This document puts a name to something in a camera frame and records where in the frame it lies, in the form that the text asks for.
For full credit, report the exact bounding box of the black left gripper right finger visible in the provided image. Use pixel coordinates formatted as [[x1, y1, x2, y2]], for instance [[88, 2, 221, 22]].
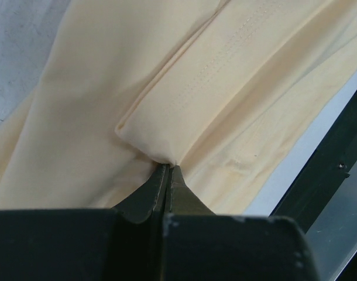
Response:
[[162, 167, 319, 280]]

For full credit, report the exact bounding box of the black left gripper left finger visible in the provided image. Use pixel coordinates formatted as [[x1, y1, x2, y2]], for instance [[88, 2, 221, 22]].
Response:
[[0, 165, 169, 280]]

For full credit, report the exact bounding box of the yellow t shirt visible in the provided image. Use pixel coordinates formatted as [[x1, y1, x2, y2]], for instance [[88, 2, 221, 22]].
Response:
[[0, 1, 357, 214]]

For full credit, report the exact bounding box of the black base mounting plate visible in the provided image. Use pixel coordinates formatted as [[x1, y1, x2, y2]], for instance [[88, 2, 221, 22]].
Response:
[[272, 90, 357, 232]]

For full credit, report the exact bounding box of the aluminium front frame rail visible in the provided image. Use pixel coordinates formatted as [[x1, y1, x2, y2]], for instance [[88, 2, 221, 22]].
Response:
[[304, 187, 357, 281]]

